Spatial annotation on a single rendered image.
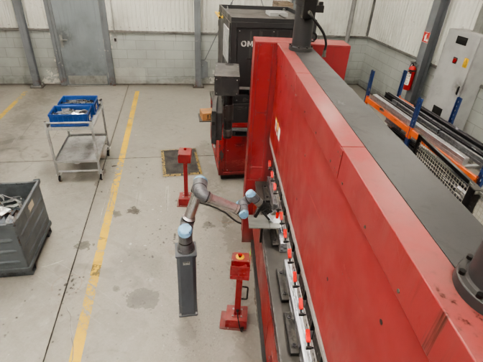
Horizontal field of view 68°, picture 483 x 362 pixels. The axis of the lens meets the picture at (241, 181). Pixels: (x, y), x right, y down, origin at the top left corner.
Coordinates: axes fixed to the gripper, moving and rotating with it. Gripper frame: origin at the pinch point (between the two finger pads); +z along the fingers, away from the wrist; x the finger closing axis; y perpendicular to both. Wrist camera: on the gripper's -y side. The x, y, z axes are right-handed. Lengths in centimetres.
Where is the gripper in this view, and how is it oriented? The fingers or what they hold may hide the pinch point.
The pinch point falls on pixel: (271, 219)
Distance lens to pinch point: 314.1
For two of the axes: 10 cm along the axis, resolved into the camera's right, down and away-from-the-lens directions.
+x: -0.5, -5.3, 8.5
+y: 7.9, -5.4, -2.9
